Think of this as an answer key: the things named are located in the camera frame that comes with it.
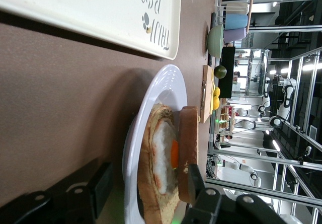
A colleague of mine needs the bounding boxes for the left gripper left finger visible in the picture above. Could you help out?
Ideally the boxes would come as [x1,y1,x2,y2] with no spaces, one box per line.
[0,162,114,224]

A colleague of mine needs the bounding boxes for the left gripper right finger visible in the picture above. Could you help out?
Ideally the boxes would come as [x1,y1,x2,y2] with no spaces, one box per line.
[181,164,287,224]

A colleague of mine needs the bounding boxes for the brown toast bread slice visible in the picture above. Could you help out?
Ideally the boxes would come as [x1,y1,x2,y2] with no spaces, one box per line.
[178,105,199,206]
[137,104,181,224]

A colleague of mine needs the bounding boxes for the fried egg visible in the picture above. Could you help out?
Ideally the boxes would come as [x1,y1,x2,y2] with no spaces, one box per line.
[152,127,180,194]

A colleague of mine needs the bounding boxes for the round white plate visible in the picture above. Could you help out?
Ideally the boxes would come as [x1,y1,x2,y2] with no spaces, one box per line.
[122,64,188,224]

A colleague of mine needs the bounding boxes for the pile of orange pastries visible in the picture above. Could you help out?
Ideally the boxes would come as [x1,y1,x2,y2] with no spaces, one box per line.
[220,105,236,129]

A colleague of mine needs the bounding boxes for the wooden cutting board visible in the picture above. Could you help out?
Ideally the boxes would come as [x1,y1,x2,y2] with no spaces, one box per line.
[200,65,215,124]

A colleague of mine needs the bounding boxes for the black rectangular panel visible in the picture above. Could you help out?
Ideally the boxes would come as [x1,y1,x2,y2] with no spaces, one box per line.
[218,46,236,99]

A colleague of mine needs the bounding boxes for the green avocado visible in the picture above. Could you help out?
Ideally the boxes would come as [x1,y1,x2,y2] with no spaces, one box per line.
[213,65,227,79]

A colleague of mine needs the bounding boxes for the mint green bowl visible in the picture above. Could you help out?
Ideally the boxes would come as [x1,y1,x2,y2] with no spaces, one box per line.
[206,24,224,58]

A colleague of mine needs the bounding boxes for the purple cup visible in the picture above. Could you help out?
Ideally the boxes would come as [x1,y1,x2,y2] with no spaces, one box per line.
[223,27,247,43]

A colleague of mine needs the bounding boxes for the light blue cup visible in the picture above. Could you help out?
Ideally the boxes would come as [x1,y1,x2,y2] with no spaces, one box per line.
[224,14,249,31]

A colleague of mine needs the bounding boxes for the cream bear print tray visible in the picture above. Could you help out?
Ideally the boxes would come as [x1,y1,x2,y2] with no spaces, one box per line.
[0,0,182,60]

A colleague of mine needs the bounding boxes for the white cup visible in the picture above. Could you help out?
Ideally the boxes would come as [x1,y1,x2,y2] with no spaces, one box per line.
[226,2,249,15]

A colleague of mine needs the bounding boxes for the wooden stick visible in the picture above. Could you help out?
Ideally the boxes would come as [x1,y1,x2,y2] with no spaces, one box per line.
[246,0,255,33]

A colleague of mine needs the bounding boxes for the metal wire rack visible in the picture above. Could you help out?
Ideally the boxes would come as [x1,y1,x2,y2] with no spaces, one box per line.
[216,0,252,35]

